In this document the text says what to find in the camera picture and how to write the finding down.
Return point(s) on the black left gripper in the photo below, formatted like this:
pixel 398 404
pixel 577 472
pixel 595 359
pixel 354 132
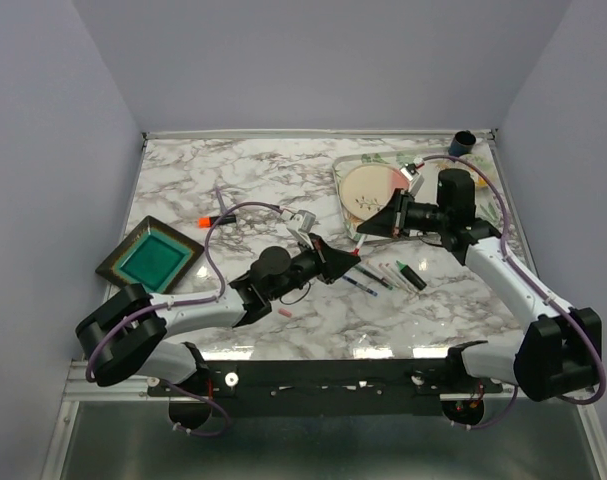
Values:
pixel 327 265

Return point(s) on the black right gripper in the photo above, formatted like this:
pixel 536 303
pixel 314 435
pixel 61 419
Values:
pixel 393 218

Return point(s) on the blue ballpoint pen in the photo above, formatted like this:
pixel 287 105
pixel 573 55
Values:
pixel 359 285

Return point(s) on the green cap black highlighter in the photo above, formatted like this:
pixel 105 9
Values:
pixel 411 276

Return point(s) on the yellow cap white marker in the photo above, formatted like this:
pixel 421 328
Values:
pixel 397 276

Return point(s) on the purple pen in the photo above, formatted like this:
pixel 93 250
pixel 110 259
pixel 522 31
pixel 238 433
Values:
pixel 221 202

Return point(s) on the orange cap black highlighter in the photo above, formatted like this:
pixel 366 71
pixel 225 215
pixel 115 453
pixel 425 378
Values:
pixel 209 221

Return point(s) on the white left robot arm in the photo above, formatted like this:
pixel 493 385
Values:
pixel 131 333

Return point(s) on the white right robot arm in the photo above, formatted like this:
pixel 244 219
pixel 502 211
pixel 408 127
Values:
pixel 560 355

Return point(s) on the teal ballpoint pen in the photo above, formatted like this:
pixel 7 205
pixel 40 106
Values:
pixel 374 277

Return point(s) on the cream and pink plate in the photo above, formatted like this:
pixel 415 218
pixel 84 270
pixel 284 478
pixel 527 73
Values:
pixel 368 188

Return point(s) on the floral leaf pattern tray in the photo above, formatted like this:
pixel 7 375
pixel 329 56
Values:
pixel 480 160

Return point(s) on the small floral bowl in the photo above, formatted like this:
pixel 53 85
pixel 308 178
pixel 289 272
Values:
pixel 479 181

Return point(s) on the dark blue cup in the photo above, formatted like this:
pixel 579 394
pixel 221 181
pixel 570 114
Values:
pixel 462 143

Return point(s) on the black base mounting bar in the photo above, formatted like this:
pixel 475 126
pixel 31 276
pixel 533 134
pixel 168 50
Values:
pixel 298 388

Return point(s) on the square teal black dish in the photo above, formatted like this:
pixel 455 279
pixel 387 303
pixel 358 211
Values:
pixel 154 255

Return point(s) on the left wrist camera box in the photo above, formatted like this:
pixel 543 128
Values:
pixel 299 224

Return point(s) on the aluminium frame rail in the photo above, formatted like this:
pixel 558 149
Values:
pixel 77 388

